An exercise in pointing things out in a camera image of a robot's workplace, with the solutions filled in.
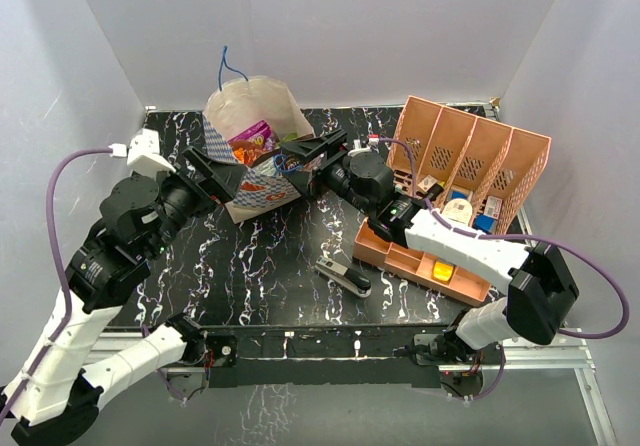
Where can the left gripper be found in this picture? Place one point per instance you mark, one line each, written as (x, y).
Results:
(223, 179)

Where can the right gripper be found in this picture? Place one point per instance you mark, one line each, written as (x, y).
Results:
(335, 144)

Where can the checkered paper bag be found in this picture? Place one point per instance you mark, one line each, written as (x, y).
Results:
(246, 121)

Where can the purple snack bag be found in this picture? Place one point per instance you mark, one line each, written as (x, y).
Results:
(260, 134)

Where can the orange Doritos bag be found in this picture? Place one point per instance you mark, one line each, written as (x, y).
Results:
(251, 156)

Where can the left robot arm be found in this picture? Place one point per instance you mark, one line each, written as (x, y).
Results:
(57, 396)

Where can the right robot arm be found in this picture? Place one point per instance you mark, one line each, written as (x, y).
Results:
(538, 289)

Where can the black silver stapler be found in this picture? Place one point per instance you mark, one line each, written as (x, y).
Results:
(346, 277)

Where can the white label card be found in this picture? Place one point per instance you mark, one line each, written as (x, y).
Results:
(458, 210)

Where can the pink desk organizer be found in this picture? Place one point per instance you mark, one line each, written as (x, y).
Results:
(472, 157)

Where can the yellow sticky note pad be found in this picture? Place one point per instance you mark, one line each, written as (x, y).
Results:
(442, 271)

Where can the blue small box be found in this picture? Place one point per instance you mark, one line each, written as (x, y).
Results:
(486, 224)

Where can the red white small box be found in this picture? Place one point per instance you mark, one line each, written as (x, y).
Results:
(492, 207)

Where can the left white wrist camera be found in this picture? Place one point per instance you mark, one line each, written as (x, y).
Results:
(143, 154)

